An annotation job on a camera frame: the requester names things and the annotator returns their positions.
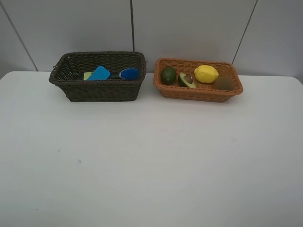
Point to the yellow lemon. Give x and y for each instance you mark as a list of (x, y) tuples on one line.
[(206, 74)]

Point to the brown kiwi fruit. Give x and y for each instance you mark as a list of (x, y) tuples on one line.
[(222, 83)]

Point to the dark green lime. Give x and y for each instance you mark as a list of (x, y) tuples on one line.
[(168, 75)]

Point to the dark felt board eraser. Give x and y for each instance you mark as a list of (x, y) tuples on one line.
[(100, 73)]

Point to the dark green pump bottle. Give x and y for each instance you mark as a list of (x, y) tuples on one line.
[(112, 76)]

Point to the white bottle blue cap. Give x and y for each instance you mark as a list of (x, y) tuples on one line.
[(129, 74)]

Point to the dark brown wicker basket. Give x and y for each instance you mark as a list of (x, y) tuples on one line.
[(68, 74)]

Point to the orange wicker basket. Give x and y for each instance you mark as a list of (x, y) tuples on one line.
[(202, 92)]

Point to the halved avocado with pit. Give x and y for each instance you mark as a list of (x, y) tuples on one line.
[(185, 80)]

